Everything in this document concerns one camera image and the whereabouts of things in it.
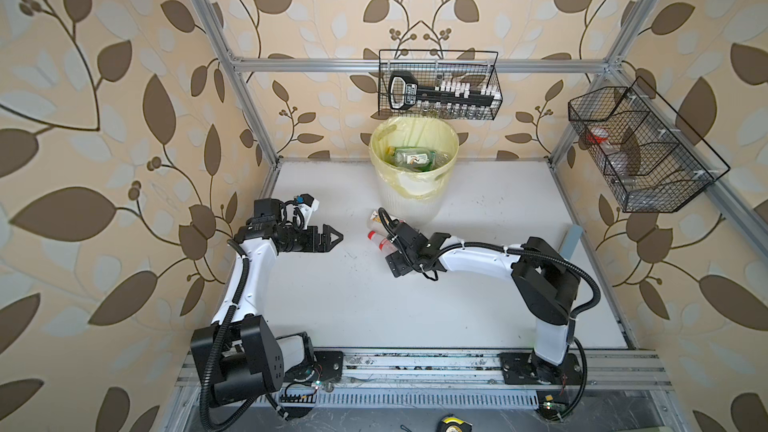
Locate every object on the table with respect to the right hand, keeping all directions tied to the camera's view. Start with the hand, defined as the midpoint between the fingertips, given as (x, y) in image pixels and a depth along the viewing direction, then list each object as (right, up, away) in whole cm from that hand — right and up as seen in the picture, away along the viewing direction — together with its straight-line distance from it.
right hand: (402, 259), depth 90 cm
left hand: (-21, +9, -9) cm, 24 cm away
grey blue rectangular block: (+55, +5, +6) cm, 56 cm away
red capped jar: (+53, +36, -9) cm, 65 cm away
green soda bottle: (0, +32, +1) cm, 32 cm away
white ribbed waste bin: (+4, +18, -4) cm, 19 cm away
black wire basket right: (+62, +29, -16) cm, 70 cm away
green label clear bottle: (+12, +31, +2) cm, 33 cm away
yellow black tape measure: (+11, -30, -25) cm, 41 cm away
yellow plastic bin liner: (+5, +40, +9) cm, 42 cm away
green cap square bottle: (+6, +31, +2) cm, 32 cm away
